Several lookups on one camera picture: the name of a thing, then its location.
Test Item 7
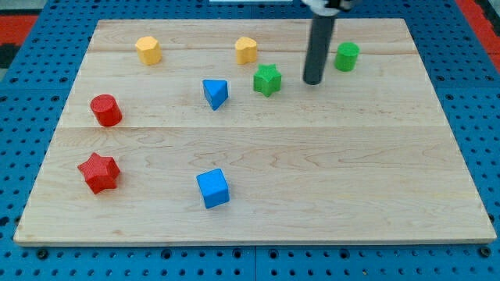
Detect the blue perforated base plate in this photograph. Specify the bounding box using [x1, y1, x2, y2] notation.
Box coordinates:
[1, 0, 499, 280]

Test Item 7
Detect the blue triangular prism block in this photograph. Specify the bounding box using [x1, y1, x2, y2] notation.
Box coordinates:
[202, 80, 229, 111]

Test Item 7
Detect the green cylinder block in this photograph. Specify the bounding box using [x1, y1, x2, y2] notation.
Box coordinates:
[334, 41, 360, 72]

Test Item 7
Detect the red cylinder block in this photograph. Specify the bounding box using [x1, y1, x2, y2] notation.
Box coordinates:
[90, 94, 123, 126]

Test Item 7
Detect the blue cube block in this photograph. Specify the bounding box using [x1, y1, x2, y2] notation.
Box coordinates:
[196, 169, 230, 208]

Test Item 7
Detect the yellow hexagon block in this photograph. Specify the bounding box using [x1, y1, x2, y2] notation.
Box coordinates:
[135, 36, 162, 66]

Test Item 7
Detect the wooden board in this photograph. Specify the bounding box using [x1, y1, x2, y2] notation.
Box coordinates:
[14, 18, 497, 247]

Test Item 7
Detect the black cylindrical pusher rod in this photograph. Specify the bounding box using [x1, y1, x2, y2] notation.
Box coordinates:
[302, 15, 337, 85]

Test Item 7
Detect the red star block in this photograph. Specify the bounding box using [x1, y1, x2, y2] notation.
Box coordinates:
[77, 152, 120, 194]

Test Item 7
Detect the green star block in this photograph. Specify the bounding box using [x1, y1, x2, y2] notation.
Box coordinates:
[253, 64, 282, 98]

